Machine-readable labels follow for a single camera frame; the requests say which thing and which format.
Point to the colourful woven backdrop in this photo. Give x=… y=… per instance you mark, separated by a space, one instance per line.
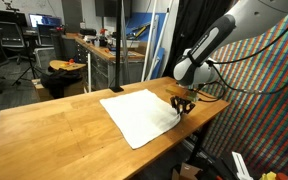
x=255 y=124

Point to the computer monitor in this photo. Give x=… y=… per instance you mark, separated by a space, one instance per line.
x=40 y=19

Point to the white power strip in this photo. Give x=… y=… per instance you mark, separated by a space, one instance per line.
x=242 y=171

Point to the round wooden side table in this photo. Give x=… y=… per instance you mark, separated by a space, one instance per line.
x=66 y=65

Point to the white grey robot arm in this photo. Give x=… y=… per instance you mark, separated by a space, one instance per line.
x=246 y=19

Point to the black tripod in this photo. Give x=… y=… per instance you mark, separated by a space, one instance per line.
x=34 y=71

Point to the grey drawer workbench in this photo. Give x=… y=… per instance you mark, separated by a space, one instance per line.
x=100 y=61

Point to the black curtain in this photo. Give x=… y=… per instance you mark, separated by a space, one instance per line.
x=193 y=19

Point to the black vertical camera pole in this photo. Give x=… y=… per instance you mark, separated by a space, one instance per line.
x=116 y=87

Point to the cardboard box on floor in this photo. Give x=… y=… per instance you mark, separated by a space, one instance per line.
x=185 y=172

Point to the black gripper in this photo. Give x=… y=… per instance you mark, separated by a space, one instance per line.
x=187 y=106

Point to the white square towel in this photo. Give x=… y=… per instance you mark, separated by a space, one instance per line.
x=141 y=116

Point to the blue foam board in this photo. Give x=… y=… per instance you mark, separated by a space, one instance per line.
x=137 y=33

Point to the black office chair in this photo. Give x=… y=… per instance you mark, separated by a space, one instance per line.
x=12 y=39

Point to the black bag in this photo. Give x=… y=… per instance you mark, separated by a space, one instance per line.
x=58 y=80

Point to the black table leg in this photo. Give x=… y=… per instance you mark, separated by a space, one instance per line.
x=201 y=134

